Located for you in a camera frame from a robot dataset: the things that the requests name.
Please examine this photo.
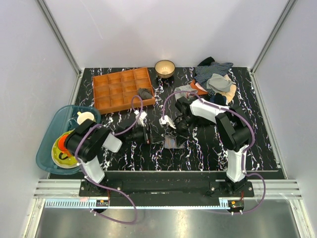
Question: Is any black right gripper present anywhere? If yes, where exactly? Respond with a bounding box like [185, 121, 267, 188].
[168, 116, 198, 148]

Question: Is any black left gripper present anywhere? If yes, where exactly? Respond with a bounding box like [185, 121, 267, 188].
[126, 123, 165, 145]

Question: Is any grey white striped underwear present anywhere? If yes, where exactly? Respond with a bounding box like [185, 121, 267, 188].
[163, 135, 186, 149]

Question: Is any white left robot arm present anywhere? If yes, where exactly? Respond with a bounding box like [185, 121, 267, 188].
[58, 119, 164, 196]

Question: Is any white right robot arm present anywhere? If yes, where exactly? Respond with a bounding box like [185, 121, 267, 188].
[171, 97, 255, 197]

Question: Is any striped grey cloth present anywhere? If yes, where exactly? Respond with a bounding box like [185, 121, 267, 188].
[174, 84, 197, 100]

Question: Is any orange cloth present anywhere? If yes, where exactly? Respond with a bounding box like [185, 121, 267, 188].
[190, 80, 208, 96]

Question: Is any rolled dark grey sock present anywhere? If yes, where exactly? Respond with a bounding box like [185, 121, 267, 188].
[138, 88, 153, 100]

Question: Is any dark navy cloth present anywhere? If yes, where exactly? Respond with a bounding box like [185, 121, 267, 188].
[210, 93, 227, 106]

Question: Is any dark blue striped cloth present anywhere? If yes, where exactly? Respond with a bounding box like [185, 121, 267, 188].
[194, 62, 233, 95]

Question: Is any beige cloth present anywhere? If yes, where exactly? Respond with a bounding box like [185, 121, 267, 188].
[221, 75, 237, 103]

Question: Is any orange wooden compartment tray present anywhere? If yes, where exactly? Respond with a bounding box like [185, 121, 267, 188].
[93, 67, 156, 115]

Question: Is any beige ceramic bowl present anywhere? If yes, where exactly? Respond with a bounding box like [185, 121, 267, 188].
[155, 60, 176, 78]

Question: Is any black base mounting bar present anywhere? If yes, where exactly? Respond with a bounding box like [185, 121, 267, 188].
[79, 171, 255, 207]

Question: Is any cream yellow mug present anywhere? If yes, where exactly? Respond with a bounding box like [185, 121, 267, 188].
[77, 112, 96, 125]

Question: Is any green dotted plate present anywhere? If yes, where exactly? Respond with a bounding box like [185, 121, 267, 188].
[52, 130, 77, 169]

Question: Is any blue plastic bin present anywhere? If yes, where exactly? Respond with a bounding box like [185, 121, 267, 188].
[36, 105, 101, 175]

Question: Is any orange cup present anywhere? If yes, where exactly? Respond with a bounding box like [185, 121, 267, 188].
[57, 134, 68, 152]

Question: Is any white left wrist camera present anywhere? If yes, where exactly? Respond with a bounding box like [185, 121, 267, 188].
[134, 110, 147, 127]

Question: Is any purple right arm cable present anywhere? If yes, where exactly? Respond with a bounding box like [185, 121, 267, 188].
[162, 91, 267, 215]

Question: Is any white slotted cable duct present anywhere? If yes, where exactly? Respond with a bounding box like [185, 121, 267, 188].
[45, 199, 237, 210]

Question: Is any aluminium frame rail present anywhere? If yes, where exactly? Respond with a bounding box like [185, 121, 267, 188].
[34, 179, 302, 199]

